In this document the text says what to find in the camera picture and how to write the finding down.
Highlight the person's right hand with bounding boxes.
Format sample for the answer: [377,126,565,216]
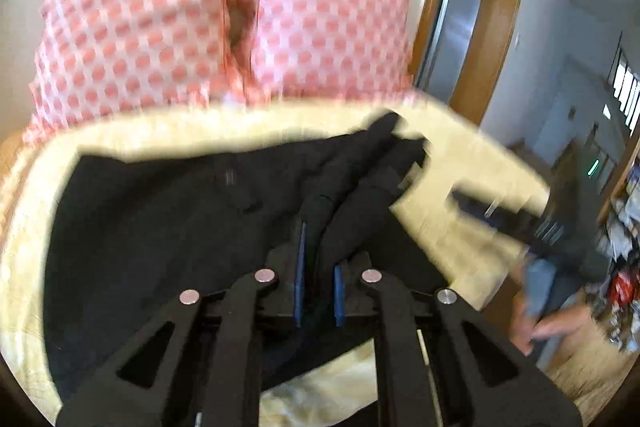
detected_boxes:
[509,255,592,355]

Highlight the yellow patterned bed sheet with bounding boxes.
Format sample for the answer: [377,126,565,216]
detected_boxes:
[1,95,549,421]

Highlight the right pink polka-dot pillow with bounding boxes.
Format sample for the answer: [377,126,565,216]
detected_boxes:
[236,0,411,103]

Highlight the left pink polka-dot pillow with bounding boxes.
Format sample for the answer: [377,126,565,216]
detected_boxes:
[24,0,257,143]

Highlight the black pants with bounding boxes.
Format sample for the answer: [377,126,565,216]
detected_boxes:
[43,112,446,400]

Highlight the pink polka-dot pillow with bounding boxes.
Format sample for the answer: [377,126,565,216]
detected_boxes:
[236,0,411,103]
[24,0,257,143]

